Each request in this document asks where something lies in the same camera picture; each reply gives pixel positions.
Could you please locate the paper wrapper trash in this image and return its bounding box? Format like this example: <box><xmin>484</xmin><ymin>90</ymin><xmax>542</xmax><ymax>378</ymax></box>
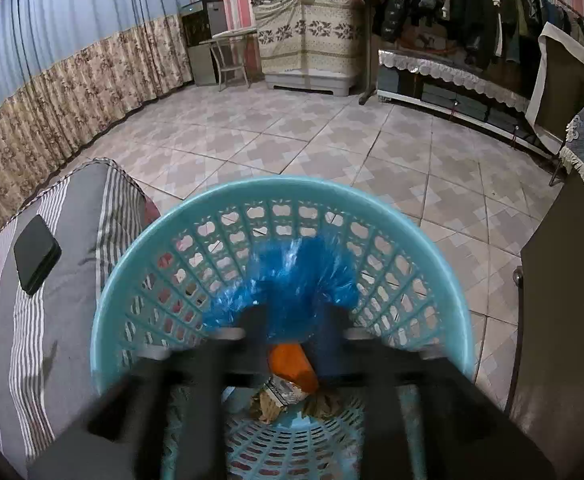
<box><xmin>249</xmin><ymin>375</ymin><xmax>344</xmax><ymax>425</ymax></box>

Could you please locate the orange plastic bag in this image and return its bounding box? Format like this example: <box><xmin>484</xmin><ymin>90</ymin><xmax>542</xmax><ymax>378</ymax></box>
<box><xmin>268</xmin><ymin>342</ymin><xmax>319</xmax><ymax>394</ymax></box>

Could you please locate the blue plastic bag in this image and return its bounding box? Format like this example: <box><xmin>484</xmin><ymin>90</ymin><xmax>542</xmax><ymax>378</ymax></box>
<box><xmin>203</xmin><ymin>235</ymin><xmax>360</xmax><ymax>342</ymax></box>

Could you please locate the black zip case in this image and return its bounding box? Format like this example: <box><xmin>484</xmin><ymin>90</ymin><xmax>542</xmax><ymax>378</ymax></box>
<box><xmin>14</xmin><ymin>214</ymin><xmax>62</xmax><ymax>296</ymax></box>

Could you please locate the grey striped table cloth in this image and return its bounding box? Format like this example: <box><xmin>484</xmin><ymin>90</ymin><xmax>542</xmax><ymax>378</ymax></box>
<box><xmin>0</xmin><ymin>158</ymin><xmax>149</xmax><ymax>477</ymax></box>

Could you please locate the turquoise plastic basket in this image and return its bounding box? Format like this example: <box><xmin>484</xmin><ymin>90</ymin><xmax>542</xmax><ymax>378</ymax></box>
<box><xmin>88</xmin><ymin>174</ymin><xmax>478</xmax><ymax>480</ymax></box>

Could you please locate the blue floral curtain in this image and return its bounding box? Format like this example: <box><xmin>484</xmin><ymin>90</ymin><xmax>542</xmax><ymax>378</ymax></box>
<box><xmin>0</xmin><ymin>0</ymin><xmax>192</xmax><ymax>227</ymax></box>

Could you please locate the small metal side table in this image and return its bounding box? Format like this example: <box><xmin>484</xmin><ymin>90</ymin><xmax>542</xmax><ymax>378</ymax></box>
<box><xmin>202</xmin><ymin>26</ymin><xmax>257</xmax><ymax>91</ymax></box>

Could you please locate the grey water dispenser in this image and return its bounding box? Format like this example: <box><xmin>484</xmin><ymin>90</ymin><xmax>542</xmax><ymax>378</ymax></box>
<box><xmin>180</xmin><ymin>0</ymin><xmax>228</xmax><ymax>86</ymax></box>

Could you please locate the low lace covered bench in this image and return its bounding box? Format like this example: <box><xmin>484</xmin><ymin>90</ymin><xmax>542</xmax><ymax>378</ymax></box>
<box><xmin>377</xmin><ymin>50</ymin><xmax>552</xmax><ymax>159</ymax></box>

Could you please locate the cloth covered cabinet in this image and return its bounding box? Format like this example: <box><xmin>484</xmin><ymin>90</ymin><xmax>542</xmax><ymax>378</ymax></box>
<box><xmin>252</xmin><ymin>0</ymin><xmax>367</xmax><ymax>96</ymax></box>

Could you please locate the clothes rack with garments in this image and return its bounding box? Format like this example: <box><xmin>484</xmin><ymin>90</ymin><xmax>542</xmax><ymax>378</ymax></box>
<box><xmin>369</xmin><ymin>0</ymin><xmax>584</xmax><ymax>98</ymax></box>

